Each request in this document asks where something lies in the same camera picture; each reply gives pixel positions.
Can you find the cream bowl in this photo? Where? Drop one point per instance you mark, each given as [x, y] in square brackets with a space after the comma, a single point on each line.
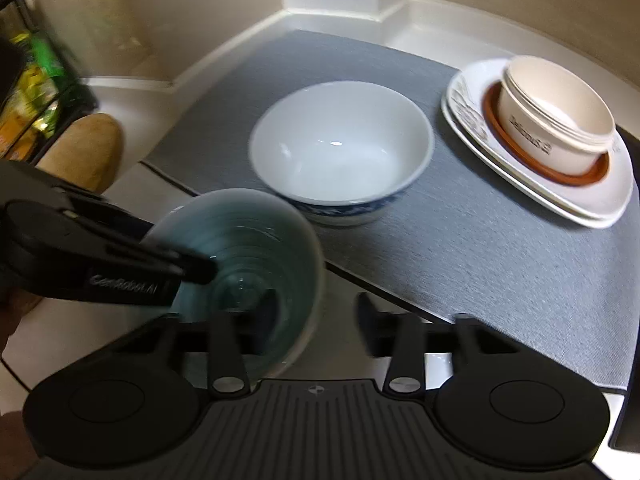
[550, 152]
[560, 105]

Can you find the tan wooden board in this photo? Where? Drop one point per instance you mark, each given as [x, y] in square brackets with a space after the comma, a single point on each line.
[82, 152]

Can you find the orange plate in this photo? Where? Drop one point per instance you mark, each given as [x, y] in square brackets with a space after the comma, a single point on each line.
[540, 172]

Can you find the white floral plate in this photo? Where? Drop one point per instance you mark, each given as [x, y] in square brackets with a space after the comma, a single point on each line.
[520, 197]
[615, 185]

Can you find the white bowl with blue pattern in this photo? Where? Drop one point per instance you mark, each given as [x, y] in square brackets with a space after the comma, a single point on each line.
[342, 145]

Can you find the teal ribbed bowl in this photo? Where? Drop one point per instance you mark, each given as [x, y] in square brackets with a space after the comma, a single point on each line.
[260, 260]

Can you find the green packet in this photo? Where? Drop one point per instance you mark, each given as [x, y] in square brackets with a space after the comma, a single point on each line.
[45, 57]

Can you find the grey mat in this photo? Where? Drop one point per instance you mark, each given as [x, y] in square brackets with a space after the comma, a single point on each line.
[450, 270]

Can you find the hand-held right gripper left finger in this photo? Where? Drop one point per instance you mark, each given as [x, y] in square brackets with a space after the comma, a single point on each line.
[227, 345]

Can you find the yellow packet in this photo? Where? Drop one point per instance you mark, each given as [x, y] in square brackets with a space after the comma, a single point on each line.
[20, 125]

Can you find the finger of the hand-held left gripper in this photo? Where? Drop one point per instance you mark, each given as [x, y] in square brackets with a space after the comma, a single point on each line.
[132, 287]
[192, 266]

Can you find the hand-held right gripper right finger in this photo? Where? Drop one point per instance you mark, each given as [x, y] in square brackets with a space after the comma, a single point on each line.
[405, 345]

